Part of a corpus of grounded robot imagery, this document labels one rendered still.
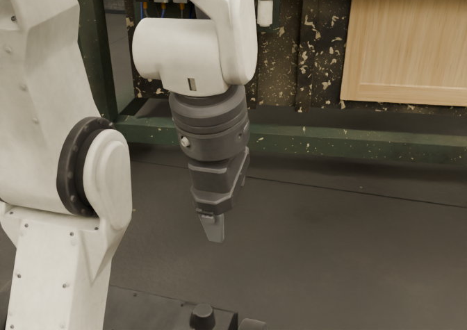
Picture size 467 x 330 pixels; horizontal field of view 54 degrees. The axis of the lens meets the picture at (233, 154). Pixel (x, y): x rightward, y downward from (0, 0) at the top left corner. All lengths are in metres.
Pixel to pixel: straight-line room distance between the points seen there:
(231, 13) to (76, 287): 0.47
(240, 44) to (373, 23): 1.43
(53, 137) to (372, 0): 1.43
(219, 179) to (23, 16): 0.27
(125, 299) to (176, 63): 0.68
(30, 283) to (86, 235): 0.11
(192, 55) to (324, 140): 1.32
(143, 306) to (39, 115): 0.57
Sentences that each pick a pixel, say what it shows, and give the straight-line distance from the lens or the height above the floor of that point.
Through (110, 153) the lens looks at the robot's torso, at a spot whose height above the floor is 0.64.
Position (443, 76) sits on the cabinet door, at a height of 0.37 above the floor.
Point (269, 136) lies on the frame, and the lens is 1.75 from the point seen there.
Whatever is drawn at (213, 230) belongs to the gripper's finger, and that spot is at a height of 0.56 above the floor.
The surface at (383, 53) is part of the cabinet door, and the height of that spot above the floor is 0.45.
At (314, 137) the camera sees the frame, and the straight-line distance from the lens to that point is 1.74.
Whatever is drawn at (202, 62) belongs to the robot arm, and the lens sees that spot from 0.46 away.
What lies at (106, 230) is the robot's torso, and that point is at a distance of 0.68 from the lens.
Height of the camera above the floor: 0.93
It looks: 28 degrees down
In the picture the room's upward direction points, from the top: straight up
